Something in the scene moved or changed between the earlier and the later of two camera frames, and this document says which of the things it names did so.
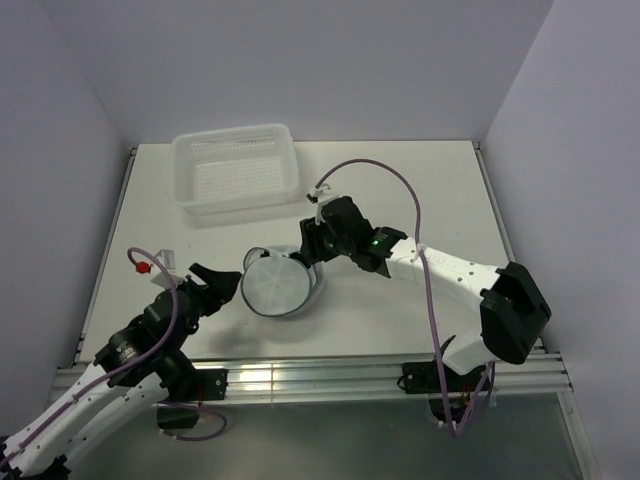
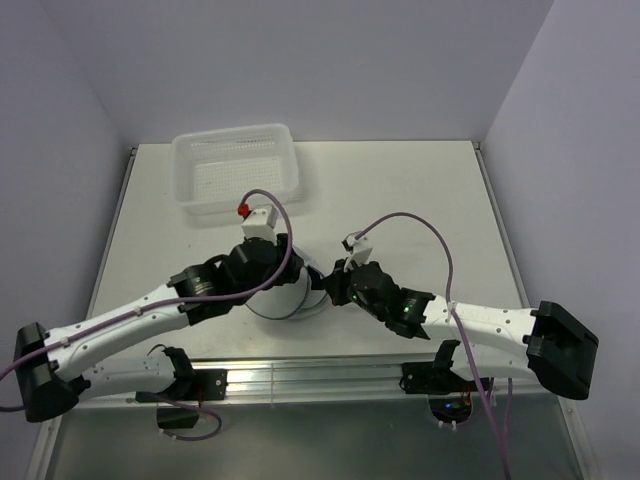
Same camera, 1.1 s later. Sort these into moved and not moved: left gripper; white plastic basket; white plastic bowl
Moved: left gripper
Not moved: white plastic basket; white plastic bowl
